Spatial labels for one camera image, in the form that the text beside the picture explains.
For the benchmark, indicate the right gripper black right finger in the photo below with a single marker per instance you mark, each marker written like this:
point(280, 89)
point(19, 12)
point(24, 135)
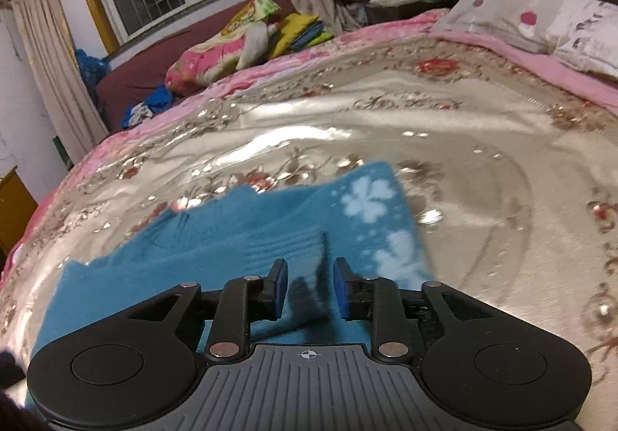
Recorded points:
point(348, 290)

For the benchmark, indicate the blue crumpled cloth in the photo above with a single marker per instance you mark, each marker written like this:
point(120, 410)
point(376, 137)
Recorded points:
point(160, 100)

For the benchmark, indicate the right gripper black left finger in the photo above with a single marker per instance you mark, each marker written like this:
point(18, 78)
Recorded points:
point(274, 291)

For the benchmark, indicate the teal knitted sweater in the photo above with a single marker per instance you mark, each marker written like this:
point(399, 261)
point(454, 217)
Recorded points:
point(362, 217)

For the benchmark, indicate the yellow folded cloth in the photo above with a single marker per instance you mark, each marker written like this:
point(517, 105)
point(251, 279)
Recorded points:
point(297, 32)

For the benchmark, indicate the maroon sofa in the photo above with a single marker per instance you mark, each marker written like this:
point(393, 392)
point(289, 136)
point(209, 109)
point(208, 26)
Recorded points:
point(134, 80)

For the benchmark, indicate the beige curtain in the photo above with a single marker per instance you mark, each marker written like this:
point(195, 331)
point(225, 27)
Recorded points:
point(51, 54)

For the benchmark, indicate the blue plastic bag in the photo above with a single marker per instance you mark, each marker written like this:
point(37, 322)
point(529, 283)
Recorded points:
point(92, 70)

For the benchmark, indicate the floral beige bedspread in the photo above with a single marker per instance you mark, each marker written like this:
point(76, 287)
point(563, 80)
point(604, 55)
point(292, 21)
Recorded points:
point(513, 208)

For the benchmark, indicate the pink bed sheet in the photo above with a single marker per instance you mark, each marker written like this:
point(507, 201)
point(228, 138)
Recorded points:
point(587, 103)

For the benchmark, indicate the floral white pillow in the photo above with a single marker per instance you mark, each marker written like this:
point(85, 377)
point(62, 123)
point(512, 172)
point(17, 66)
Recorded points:
point(581, 34)

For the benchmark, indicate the wooden side table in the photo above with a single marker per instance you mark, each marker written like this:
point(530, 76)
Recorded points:
point(16, 209)

